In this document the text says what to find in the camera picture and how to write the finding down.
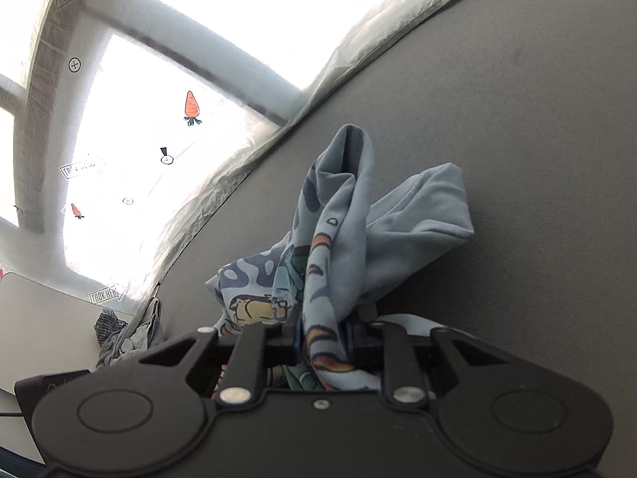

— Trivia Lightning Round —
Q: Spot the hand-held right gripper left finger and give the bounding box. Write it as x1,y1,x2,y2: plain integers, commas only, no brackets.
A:
137,304,305,406

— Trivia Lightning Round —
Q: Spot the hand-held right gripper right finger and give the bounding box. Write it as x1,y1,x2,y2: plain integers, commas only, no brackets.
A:
341,304,503,406

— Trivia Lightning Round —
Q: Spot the light blue printed T-shirt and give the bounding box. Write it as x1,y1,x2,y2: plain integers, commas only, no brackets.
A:
205,123,473,393

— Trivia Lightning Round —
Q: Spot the grey zipper garment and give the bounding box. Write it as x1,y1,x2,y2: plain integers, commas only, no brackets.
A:
97,281,168,366

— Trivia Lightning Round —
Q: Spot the white printed translucent curtain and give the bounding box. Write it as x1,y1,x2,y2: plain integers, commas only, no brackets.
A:
0,0,518,310

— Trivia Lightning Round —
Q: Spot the black device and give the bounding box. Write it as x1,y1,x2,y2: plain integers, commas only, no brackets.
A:
14,369,93,411

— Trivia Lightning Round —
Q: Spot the white window frame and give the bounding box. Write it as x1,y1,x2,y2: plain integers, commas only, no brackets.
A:
0,0,307,240

